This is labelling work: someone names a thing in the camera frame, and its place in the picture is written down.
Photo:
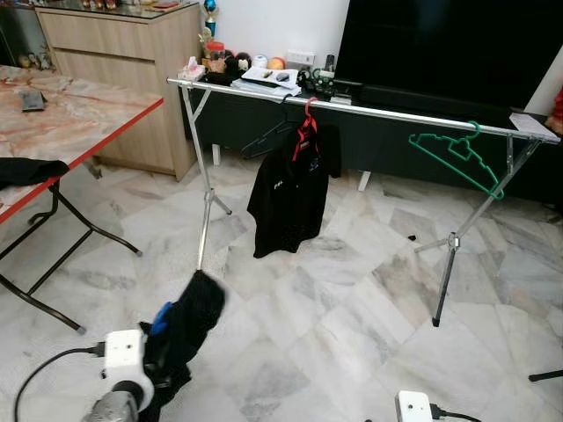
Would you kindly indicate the blue plastic hanger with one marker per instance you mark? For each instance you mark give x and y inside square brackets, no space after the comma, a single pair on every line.
[161,318]

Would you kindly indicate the white paper sheet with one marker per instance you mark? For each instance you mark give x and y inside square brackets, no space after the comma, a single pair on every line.
[534,125]

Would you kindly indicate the light wooden cabinet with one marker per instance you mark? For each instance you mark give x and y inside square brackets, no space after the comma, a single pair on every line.
[123,88]

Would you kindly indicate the black shirt with white logo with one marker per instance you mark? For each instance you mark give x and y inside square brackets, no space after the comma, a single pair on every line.
[290,198]

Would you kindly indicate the black metal floor leg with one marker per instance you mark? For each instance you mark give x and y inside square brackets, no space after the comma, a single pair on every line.
[545,375]

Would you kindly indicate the small black floor object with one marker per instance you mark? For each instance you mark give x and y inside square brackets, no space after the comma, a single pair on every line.
[413,237]

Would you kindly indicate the black soundbar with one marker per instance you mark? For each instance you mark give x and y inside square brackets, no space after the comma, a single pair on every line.
[440,104]

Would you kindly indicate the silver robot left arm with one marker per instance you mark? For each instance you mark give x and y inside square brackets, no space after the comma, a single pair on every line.
[114,406]

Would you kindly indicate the red plastic hanger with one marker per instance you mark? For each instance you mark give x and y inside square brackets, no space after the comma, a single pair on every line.
[305,136]

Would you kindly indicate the black wallet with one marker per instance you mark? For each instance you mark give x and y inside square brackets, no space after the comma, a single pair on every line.
[32,100]

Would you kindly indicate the black television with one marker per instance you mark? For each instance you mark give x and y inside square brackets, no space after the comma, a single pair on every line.
[440,48]

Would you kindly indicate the marble table with red edge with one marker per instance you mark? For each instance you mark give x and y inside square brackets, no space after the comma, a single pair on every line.
[79,119]

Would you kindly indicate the pink tissue box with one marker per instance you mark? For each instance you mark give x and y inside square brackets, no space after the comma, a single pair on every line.
[192,69]

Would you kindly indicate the dark metal table leg frame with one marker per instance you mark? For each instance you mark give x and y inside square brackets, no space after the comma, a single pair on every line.
[53,313]

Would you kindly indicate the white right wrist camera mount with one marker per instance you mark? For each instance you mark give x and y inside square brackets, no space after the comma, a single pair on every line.
[413,407]

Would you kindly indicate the blue gold trophy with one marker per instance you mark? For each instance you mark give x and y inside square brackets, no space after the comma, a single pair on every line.
[209,16]

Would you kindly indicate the green plastic hanger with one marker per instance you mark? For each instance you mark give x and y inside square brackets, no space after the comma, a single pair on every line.
[412,139]

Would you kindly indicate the white wall socket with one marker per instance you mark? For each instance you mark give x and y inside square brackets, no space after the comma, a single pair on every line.
[301,58]

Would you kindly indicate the black plastic hanger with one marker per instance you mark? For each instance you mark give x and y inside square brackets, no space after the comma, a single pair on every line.
[259,145]

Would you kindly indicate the jar with red lid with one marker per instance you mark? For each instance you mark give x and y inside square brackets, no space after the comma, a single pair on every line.
[215,56]

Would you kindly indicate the plain black garment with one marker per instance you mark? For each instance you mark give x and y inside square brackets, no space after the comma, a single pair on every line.
[189,325]

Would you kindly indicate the silver metal clothes rack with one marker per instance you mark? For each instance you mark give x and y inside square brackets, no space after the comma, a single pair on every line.
[396,115]

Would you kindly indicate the black TV console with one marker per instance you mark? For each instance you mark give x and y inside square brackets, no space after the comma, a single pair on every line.
[396,158]

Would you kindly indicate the white paper stack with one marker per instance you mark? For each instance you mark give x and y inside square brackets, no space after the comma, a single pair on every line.
[261,83]

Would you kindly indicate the black red round toy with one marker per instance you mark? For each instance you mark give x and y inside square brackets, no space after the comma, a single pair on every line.
[237,63]

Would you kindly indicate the orange ball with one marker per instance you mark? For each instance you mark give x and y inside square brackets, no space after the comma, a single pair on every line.
[277,63]

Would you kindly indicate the white ball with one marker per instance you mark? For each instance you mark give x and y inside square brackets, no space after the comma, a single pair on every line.
[261,61]

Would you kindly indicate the black folded cloth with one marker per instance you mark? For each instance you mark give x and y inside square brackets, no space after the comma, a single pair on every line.
[31,171]

